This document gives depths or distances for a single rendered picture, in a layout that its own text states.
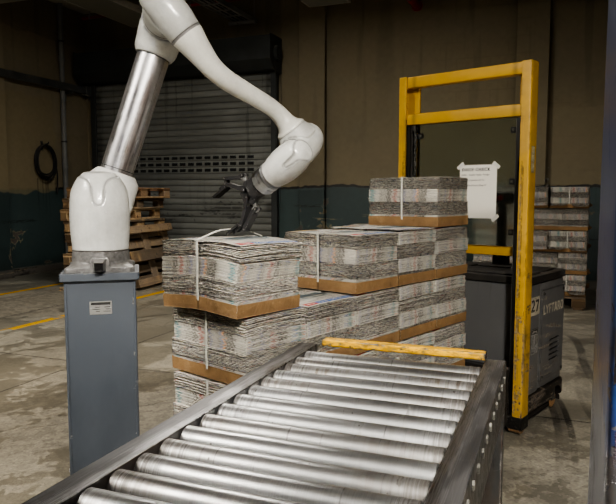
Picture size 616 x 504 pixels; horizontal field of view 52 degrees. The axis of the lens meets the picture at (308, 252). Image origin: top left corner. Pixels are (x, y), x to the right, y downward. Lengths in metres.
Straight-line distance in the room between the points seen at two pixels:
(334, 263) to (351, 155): 6.85
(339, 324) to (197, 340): 0.53
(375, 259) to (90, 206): 1.16
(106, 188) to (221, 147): 8.26
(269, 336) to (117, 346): 0.50
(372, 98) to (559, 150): 2.59
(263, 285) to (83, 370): 0.58
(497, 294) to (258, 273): 1.82
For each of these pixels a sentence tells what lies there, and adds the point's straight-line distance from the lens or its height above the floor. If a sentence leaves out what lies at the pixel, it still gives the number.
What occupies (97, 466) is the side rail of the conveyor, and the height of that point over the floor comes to 0.80.
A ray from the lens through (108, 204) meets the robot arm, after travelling 1.81.
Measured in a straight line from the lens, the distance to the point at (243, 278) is 1.94.
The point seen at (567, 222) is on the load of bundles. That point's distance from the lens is 7.19.
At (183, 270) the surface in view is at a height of 0.96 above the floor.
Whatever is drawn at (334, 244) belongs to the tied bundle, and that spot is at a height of 1.02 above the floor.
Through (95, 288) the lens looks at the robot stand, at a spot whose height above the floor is 0.96.
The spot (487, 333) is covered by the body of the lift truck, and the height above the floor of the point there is 0.46.
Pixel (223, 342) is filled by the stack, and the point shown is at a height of 0.74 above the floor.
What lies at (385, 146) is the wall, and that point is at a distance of 9.13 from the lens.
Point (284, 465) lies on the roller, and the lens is 1.03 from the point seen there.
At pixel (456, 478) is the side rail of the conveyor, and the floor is 0.80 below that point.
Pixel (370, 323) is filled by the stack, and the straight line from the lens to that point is 2.50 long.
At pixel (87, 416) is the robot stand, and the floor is 0.61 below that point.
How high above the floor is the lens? 1.21
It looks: 5 degrees down
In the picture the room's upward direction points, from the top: straight up
